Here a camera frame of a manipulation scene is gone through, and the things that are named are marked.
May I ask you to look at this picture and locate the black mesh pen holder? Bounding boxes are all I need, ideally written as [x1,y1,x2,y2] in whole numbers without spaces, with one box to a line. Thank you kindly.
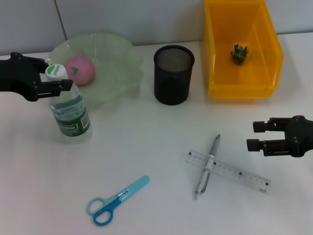
[153,45,196,106]

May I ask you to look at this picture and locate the blue scissors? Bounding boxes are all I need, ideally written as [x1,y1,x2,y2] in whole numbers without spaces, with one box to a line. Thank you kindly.
[87,175,150,226]

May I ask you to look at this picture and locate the yellow plastic bin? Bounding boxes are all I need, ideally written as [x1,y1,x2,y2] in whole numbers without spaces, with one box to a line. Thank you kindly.
[204,0,284,99]

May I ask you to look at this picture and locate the clear green-label water bottle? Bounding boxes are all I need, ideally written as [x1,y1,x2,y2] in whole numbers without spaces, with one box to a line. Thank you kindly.
[45,63,93,144]

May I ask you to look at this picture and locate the green plastic wrapper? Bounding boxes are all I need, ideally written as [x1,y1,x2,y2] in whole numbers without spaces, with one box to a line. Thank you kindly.
[229,44,250,66]

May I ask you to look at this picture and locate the pink toy peach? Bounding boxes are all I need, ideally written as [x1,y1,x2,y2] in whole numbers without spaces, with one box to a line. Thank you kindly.
[65,55,95,86]

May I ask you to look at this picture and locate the green glass fruit plate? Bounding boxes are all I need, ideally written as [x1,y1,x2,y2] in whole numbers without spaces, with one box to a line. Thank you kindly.
[46,32,145,110]

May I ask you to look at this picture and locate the transparent plastic ruler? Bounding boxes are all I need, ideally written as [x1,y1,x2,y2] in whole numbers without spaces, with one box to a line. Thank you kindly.
[182,149,271,195]

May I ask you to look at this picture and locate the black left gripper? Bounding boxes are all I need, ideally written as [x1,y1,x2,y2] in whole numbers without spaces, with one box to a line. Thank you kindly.
[0,52,74,102]

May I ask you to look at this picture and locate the grey white pen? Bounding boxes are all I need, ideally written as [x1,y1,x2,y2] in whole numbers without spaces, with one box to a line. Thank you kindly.
[194,133,222,200]

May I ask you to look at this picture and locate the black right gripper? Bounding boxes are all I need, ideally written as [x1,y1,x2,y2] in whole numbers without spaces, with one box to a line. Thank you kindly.
[246,115,313,158]

